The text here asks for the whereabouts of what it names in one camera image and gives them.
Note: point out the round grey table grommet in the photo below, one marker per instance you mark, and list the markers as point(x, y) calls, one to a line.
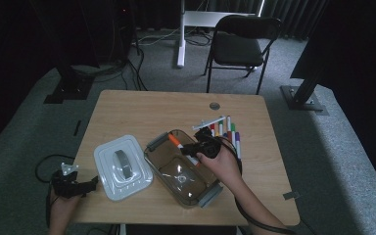
point(214, 105)

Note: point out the black metal stand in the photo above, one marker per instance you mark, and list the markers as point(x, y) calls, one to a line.
point(68, 91)

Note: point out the red capped marker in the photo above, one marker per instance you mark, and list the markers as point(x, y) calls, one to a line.
point(212, 128)

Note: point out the person's left hand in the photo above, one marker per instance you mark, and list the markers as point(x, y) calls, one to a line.
point(63, 207)

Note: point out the purple capped marker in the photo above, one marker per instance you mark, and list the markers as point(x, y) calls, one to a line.
point(237, 138)

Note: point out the black stand with base plate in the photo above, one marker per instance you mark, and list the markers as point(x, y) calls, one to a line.
point(302, 98)

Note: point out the grey tape strip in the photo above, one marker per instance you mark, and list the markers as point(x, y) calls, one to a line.
point(291, 195)

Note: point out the black folding chair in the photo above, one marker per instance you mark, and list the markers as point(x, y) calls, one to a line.
point(238, 49)

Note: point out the orange capped marker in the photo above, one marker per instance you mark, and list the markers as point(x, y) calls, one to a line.
point(174, 139)

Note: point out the small black floor object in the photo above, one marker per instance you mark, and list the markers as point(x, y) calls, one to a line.
point(77, 128)

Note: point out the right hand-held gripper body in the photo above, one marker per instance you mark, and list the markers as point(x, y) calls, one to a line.
point(209, 145)

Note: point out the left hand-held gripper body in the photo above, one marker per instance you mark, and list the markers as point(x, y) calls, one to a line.
point(65, 186)

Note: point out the white desk frame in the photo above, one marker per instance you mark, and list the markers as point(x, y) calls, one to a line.
point(181, 49)

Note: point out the light green capped marker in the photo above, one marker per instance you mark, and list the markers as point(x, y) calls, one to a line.
point(233, 135)

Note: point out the dark curtain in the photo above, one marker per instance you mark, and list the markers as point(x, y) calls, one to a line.
point(293, 16)

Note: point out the dark green capped marker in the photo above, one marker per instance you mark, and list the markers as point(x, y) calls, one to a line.
point(220, 125)

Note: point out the brown capped marker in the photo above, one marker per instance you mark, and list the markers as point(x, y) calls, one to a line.
point(229, 133)

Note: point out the person's right hand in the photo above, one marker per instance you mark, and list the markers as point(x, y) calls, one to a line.
point(223, 166)

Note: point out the dark computer tower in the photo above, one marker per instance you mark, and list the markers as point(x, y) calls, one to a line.
point(116, 29)

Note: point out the clear brown storage container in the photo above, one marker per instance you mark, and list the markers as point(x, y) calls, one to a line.
point(171, 156)

